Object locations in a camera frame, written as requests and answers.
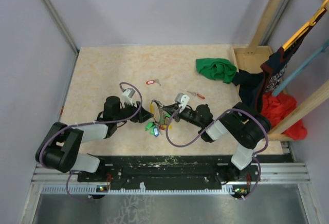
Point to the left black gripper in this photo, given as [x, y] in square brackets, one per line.
[142, 115]

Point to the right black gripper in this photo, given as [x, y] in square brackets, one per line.
[171, 109]

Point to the large keyring with tagged keys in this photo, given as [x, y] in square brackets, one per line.
[159, 124]

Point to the key with red fob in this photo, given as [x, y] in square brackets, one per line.
[196, 94]

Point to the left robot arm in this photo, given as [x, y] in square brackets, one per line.
[60, 148]

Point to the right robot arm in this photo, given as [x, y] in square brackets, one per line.
[248, 127]

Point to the key with red tag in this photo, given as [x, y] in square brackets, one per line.
[154, 81]

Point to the green cloth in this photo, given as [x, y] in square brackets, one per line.
[216, 69]

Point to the dark navy shirt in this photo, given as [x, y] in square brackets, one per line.
[254, 85]

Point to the red cloth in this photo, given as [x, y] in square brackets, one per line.
[275, 109]

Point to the light blue hanger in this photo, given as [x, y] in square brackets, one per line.
[299, 69]

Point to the yellow hanger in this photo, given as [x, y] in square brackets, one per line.
[307, 26]

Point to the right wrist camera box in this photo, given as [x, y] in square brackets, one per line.
[182, 100]

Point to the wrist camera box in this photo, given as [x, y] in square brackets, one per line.
[182, 100]
[127, 96]

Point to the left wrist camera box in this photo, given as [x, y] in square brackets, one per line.
[127, 96]

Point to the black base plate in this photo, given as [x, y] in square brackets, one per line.
[175, 172]

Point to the wooden rack frame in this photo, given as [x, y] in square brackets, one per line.
[250, 58]

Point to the aluminium rail frame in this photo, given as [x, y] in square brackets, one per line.
[284, 194]

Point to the grey corner wall post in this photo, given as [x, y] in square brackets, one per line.
[60, 25]

